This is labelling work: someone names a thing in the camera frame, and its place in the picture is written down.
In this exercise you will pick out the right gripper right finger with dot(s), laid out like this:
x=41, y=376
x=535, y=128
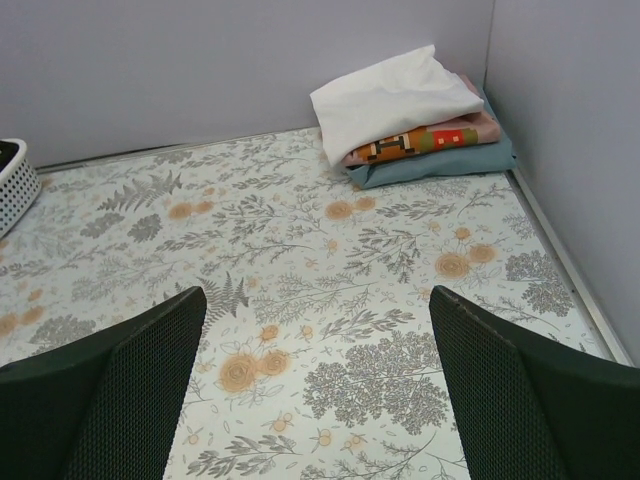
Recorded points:
x=528, y=407

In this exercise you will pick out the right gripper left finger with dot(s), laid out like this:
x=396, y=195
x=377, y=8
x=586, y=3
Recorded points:
x=105, y=406

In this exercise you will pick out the white t shirt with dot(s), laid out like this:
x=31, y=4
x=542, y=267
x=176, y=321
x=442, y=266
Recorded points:
x=388, y=98

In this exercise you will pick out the floral table mat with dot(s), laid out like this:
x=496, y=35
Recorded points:
x=317, y=359

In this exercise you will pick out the white plastic laundry basket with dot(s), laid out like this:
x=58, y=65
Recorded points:
x=20, y=186

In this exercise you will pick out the folded blue t shirt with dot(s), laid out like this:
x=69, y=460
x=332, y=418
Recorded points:
x=479, y=159

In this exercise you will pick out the black garment in basket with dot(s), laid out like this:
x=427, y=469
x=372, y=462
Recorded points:
x=8, y=150

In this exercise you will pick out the folded pink t shirt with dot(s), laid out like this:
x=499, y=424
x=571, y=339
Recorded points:
x=461, y=132

